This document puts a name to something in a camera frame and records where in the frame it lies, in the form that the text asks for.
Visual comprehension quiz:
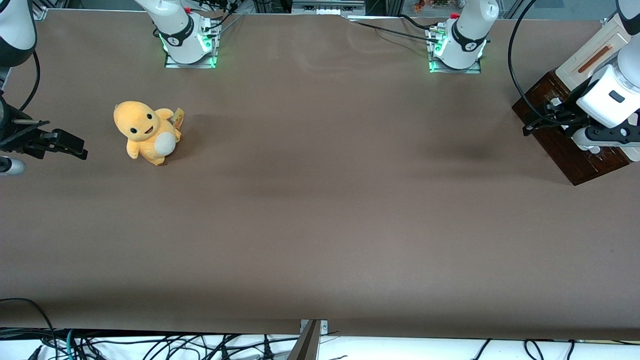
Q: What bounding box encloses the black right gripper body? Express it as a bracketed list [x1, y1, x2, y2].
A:
[0, 95, 57, 176]

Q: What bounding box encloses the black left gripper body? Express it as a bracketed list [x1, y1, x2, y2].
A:
[567, 80, 640, 161]

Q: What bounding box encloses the wooden drawer with white handle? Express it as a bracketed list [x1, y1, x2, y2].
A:
[545, 90, 606, 156]

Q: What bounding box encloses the yellow plush toy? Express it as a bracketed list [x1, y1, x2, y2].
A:
[113, 100, 185, 167]

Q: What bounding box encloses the white brown toaster oven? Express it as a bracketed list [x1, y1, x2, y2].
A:
[554, 17, 640, 163]

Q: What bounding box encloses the white power strip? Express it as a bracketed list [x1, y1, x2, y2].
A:
[292, 0, 366, 15]

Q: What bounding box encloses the grey support beam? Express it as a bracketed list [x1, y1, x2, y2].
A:
[287, 320, 322, 360]

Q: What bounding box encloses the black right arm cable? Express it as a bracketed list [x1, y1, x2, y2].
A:
[17, 50, 42, 113]

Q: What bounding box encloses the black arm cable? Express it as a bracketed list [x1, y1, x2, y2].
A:
[17, 50, 42, 113]
[507, 0, 576, 128]

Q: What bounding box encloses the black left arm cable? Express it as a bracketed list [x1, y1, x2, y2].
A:
[507, 0, 576, 128]

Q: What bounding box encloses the black looped cable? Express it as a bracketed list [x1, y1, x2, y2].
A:
[0, 297, 57, 360]

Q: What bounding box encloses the short black table cable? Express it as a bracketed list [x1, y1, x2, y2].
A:
[397, 13, 437, 31]

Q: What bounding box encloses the long black table cable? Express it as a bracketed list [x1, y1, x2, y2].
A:
[350, 19, 440, 41]

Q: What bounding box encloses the metal table edge bracket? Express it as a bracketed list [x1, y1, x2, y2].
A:
[299, 319, 329, 335]

